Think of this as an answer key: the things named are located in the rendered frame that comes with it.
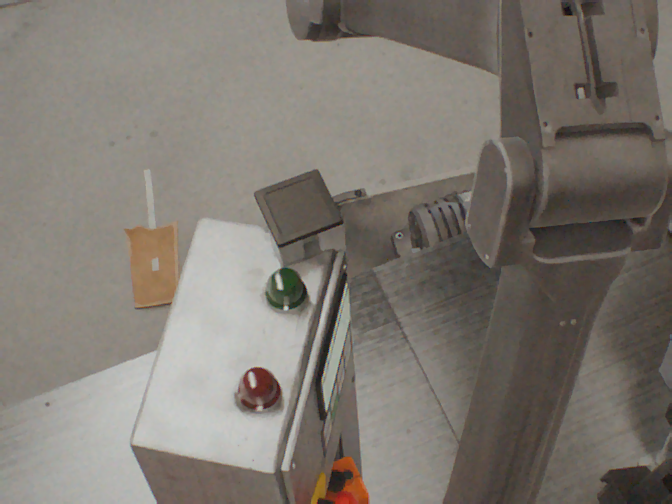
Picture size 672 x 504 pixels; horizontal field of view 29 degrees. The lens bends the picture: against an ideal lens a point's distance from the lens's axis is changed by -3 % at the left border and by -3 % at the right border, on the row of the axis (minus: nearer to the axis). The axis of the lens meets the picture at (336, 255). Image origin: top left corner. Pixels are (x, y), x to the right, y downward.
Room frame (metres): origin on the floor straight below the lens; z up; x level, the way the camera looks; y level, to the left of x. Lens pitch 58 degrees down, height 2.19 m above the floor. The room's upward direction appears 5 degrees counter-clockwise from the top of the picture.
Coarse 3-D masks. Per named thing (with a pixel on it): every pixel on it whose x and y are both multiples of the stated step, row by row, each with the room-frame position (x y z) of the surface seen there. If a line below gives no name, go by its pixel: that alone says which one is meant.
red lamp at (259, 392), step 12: (252, 372) 0.36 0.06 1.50; (264, 372) 0.36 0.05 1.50; (240, 384) 0.35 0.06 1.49; (252, 384) 0.35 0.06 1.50; (264, 384) 0.35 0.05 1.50; (276, 384) 0.36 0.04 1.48; (240, 396) 0.35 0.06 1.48; (252, 396) 0.35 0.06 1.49; (264, 396) 0.35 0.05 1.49; (276, 396) 0.35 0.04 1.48; (252, 408) 0.34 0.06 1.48; (264, 408) 0.34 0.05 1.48
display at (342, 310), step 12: (336, 300) 0.43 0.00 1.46; (348, 300) 0.44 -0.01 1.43; (336, 312) 0.42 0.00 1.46; (348, 312) 0.44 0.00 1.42; (336, 324) 0.41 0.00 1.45; (336, 336) 0.41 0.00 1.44; (324, 348) 0.39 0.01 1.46; (336, 348) 0.40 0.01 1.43; (324, 360) 0.38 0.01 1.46; (336, 360) 0.40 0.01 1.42; (324, 372) 0.38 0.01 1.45; (336, 372) 0.40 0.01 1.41; (324, 384) 0.37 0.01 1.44; (324, 396) 0.37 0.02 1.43; (324, 408) 0.37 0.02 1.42
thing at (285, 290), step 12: (276, 276) 0.42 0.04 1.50; (288, 276) 0.42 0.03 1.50; (300, 276) 0.43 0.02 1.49; (276, 288) 0.42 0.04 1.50; (288, 288) 0.41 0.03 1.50; (300, 288) 0.42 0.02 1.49; (276, 300) 0.41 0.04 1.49; (288, 300) 0.41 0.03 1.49; (300, 300) 0.41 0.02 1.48; (288, 312) 0.41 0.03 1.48
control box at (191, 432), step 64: (192, 256) 0.46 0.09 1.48; (256, 256) 0.45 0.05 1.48; (320, 256) 0.45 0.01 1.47; (192, 320) 0.41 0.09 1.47; (256, 320) 0.41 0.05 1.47; (320, 320) 0.41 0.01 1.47; (192, 384) 0.37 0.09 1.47; (192, 448) 0.32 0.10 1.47; (256, 448) 0.32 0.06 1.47; (320, 448) 0.36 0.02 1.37
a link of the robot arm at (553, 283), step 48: (480, 192) 0.40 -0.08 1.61; (528, 192) 0.38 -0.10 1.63; (480, 240) 0.38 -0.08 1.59; (528, 240) 0.37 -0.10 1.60; (576, 240) 0.38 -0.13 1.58; (624, 240) 0.38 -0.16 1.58; (528, 288) 0.36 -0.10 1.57; (576, 288) 0.36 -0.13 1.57; (528, 336) 0.35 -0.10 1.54; (576, 336) 0.35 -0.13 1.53; (480, 384) 0.35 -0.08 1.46; (528, 384) 0.33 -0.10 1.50; (480, 432) 0.33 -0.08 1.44; (528, 432) 0.32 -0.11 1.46; (480, 480) 0.31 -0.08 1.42; (528, 480) 0.31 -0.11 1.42
